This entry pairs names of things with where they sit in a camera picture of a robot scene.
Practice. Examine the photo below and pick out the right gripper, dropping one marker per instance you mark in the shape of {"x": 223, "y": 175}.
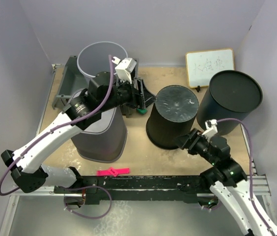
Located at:
{"x": 188, "y": 141}

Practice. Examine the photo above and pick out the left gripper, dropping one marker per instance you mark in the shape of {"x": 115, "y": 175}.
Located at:
{"x": 145, "y": 97}

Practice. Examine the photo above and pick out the black round bin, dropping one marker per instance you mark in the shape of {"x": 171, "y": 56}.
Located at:
{"x": 172, "y": 115}

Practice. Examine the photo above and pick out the grey ribbed square bin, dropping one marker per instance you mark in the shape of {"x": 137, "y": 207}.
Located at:
{"x": 103, "y": 141}

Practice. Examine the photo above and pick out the dark blue round bin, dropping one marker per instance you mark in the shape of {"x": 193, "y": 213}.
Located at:
{"x": 231, "y": 94}

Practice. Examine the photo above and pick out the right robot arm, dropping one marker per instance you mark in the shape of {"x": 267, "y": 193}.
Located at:
{"x": 229, "y": 183}

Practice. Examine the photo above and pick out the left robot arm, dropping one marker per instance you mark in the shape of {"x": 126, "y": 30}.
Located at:
{"x": 102, "y": 94}

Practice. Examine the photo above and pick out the green small block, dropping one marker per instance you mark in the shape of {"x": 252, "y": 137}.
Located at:
{"x": 141, "y": 111}

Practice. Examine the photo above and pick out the small whiteboard on stand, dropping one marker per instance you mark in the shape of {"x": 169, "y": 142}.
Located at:
{"x": 201, "y": 66}

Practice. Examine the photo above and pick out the light grey round bin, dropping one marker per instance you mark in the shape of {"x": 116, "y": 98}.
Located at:
{"x": 94, "y": 58}

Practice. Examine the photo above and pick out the grey plastic crate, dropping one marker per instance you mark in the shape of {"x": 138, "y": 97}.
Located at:
{"x": 73, "y": 80}

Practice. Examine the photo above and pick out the pink plastic clip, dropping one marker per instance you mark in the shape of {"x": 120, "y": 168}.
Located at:
{"x": 112, "y": 172}

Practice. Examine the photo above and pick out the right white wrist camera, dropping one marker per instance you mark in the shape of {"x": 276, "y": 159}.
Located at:
{"x": 211, "y": 129}

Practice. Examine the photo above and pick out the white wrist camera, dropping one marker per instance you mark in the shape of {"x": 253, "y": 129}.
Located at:
{"x": 124, "y": 68}
{"x": 211, "y": 129}

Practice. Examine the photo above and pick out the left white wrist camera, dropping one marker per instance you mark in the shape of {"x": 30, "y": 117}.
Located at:
{"x": 124, "y": 68}

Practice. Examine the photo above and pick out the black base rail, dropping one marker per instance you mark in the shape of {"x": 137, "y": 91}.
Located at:
{"x": 187, "y": 189}

